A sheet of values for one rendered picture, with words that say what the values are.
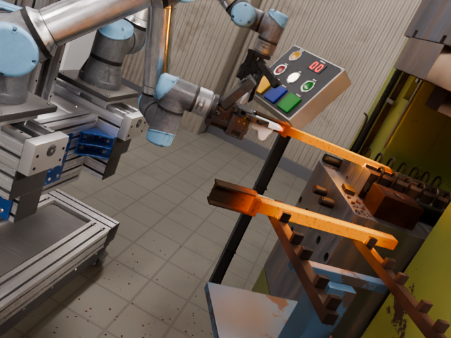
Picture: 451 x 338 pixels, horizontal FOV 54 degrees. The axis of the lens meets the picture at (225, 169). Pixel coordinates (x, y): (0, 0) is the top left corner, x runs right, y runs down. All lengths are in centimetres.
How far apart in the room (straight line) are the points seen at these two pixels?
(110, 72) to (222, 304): 94
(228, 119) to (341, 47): 315
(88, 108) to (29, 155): 52
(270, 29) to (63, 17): 80
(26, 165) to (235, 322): 63
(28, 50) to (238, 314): 72
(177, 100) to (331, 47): 322
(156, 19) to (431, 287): 96
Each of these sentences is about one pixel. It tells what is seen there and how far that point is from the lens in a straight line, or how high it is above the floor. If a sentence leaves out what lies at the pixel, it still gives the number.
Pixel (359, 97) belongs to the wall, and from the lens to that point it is 431.
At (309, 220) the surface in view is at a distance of 90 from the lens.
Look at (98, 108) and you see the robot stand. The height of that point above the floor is 75.
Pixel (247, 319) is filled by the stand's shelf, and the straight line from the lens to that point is 101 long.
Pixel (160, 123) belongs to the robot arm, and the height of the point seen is 90.
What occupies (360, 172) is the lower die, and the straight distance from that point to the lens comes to 133.
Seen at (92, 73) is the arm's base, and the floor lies 86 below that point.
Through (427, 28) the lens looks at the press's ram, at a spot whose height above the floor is 140.
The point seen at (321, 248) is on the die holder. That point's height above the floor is 76.
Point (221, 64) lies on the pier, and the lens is 419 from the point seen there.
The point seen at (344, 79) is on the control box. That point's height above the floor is 117.
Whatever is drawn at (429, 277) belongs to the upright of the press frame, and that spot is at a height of 86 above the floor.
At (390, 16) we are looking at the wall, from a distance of 432.
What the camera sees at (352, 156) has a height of 100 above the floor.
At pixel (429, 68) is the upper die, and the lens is 126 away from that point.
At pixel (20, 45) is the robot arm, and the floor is 100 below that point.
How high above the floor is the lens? 125
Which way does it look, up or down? 19 degrees down
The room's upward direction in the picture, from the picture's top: 24 degrees clockwise
